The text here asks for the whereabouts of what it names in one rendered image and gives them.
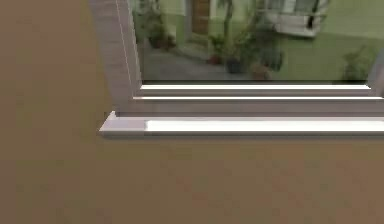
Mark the grey framed window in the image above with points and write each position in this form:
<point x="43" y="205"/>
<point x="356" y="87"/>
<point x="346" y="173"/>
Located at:
<point x="233" y="103"/>

